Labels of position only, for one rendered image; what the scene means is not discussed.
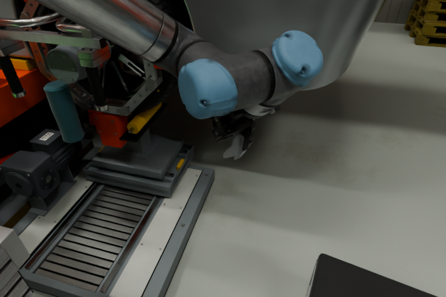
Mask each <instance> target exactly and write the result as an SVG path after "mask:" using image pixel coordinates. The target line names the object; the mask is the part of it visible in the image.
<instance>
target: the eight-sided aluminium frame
mask: <svg viewBox="0 0 446 297"><path fill-rule="evenodd" d="M45 10H46V7H45V6H44V5H41V4H40V3H37V2H36V1H34V0H27V3H26V5H25V7H24V9H23V12H21V16H20V19H30V18H35V17H40V16H43V14H44V12H45ZM24 29H31V30H44V31H45V29H44V25H40V26H37V27H27V28H24ZM29 44H30V46H31V49H32V52H33V54H34V57H35V60H36V62H37V67H38V68H39V70H40V72H41V73H42V74H43V76H44V77H46V78H48V79H49V80H50V81H51V82H53V81H56V80H59V79H57V78H56V77H55V76H54V75H53V74H52V72H51V71H50V70H49V68H48V65H47V63H46V55H47V54H48V52H49V51H50V50H52V49H51V47H50V44H48V43H41V42H29ZM143 64H144V69H145V77H146V81H147V82H146V83H145V84H144V85H143V87H142V88H141V89H140V90H139V91H138V92H137V93H136V94H135V95H134V96H133V97H132V98H131V99H130V100H129V101H126V100H120V99H112V98H107V97H106V101H107V102H108V105H109V108H108V109H107V110H105V111H100V112H104V113H112V114H116V115H121V116H122V115H125V116H128V115H129V114H130V113H132V112H133V111H134V110H135V109H136V108H137V107H138V105H139V104H140V103H141V102H142V101H143V100H144V99H145V98H146V97H147V96H148V95H149V94H150V93H151V92H153V91H154V90H155V89H156V88H157V87H158V86H159V85H160V83H161V82H162V81H163V74H162V70H161V69H155V68H154V64H152V63H150V62H149V61H147V60H145V59H143ZM68 87H69V89H70V92H71V94H72V97H73V100H74V102H75V103H76V105H77V106H79V107H81V108H82V109H85V110H88V109H91V110H93V111H96V110H95V107H94V104H95V102H94V97H93V96H92V95H90V94H89V93H88V92H87V91H86V90H85V89H84V88H83V87H82V86H80V85H79V84H78V83H77V82H76V83H74V84H68Z"/></svg>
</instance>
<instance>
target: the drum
mask: <svg viewBox="0 0 446 297"><path fill-rule="evenodd" d="M106 42H107V43H108V46H109V49H110V55H111V54H112V49H111V46H110V44H109V42H108V41H106ZM82 48H83V47H78V46H66V45H57V47H56V48H54V49H52V50H50V51H49V52H48V54H47V55H46V63H47V65H48V68H49V70H50V71H51V72H52V74H53V75H54V76H55V77H56V78H57V79H59V80H60V81H61V82H64V83H66V84H74V83H76V82H77V81H78V80H83V79H85V78H87V72H86V67H84V66H81V64H80V60H79V57H78V53H77V51H78V50H80V49H82ZM108 60H109V59H108ZM108 60H106V61H105V62H103V63H101V64H100V65H99V66H98V69H100V68H101V67H103V66H105V65H106V64H107V63H108Z"/></svg>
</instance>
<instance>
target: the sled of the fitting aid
mask: <svg viewBox="0 0 446 297"><path fill-rule="evenodd" d="M193 156H194V145H188V144H184V143H183V147H182V148H181V150H180V151H179V153H178V155H177V156H176V158H175V159H174V161H173V163H172V165H171V166H170V167H169V169H168V171H167V172H166V174H165V175H164V177H163V179H162V180H161V179H157V178H152V177H148V176H142V175H138V174H132V173H128V172H122V171H118V170H112V169H109V168H102V167H99V166H94V164H93V162H92V161H91V162H90V163H89V164H88V165H87V166H86V167H85V168H84V169H83V171H84V174H85V177H86V179H87V180H91V181H95V182H100V183H103V184H109V185H112V186H118V187H122V188H127V189H131V190H137V191H140V192H146V193H149V194H155V195H158V196H164V197H168V198H171V196H172V195H173V192H174V191H175V189H176V187H177V185H178V183H179V182H180V180H181V178H182V177H183V174H184V173H185V171H186V169H187V167H188V165H189V164H190V162H191V160H192V158H193Z"/></svg>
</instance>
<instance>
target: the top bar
mask: <svg viewBox="0 0 446 297"><path fill-rule="evenodd" d="M0 38H4V39H11V40H22V41H29V42H41V43H48V44H59V45H66V46H78V47H84V48H97V49H103V48H105V47H106V46H107V42H106V39H105V38H104V37H102V36H97V37H95V38H93V39H91V38H83V35H82V34H72V33H65V32H52V31H44V30H31V29H18V28H11V27H5V28H3V29H0Z"/></svg>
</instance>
